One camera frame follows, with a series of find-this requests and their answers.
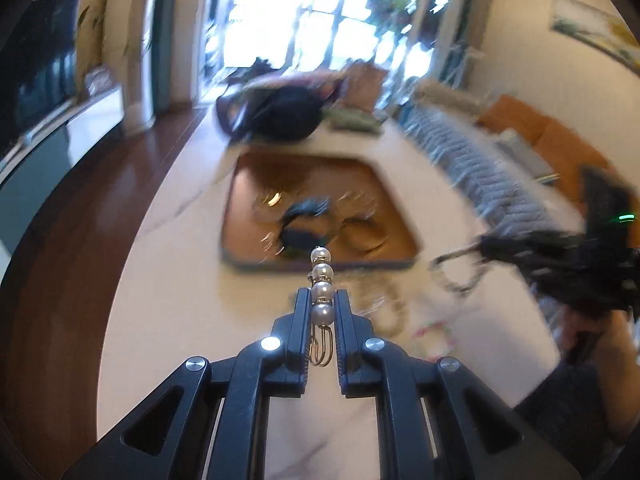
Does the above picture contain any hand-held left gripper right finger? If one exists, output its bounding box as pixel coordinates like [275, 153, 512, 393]
[333, 289, 583, 480]

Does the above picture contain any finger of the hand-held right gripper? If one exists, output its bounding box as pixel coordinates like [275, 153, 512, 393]
[477, 230, 590, 273]

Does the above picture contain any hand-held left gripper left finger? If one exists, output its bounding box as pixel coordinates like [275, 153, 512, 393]
[62, 287, 314, 480]

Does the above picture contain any pearl bracelet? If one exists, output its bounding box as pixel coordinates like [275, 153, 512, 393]
[306, 247, 337, 367]

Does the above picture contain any black smart watch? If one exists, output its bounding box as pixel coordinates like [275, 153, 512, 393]
[276, 199, 335, 257]

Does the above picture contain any thin chain bracelet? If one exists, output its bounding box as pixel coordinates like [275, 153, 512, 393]
[431, 244, 490, 293]

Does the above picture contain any copper square tray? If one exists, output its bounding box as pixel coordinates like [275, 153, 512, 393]
[219, 152, 422, 270]

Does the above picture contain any person's right hand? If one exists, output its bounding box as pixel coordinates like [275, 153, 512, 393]
[559, 306, 633, 367]

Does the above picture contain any sofa with quilted cover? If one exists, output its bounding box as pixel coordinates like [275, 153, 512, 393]
[399, 79, 597, 242]

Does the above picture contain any orange sofa cushion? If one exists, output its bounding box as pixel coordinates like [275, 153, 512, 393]
[476, 94, 612, 182]

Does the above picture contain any green folded umbrella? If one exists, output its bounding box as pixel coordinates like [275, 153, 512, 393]
[326, 109, 385, 134]

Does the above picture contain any black round bag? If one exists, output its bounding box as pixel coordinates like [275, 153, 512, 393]
[234, 85, 327, 144]

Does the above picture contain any white and grey tv cabinet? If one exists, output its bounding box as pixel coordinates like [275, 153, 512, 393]
[0, 85, 127, 257]

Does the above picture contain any white standing air conditioner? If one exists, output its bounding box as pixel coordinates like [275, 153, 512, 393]
[106, 0, 167, 132]

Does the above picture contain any bamboo plant in vase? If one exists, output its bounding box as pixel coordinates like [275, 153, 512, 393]
[75, 4, 152, 63]

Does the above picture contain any flat screen television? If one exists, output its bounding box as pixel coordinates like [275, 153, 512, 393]
[0, 0, 82, 162]

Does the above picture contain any pink green bead bracelet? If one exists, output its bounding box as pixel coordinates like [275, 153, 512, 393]
[409, 317, 457, 353]

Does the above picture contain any purple bag with handle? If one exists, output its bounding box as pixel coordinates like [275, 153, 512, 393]
[214, 72, 347, 142]

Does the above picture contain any wall painting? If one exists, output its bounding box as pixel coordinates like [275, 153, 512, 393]
[549, 0, 640, 70]

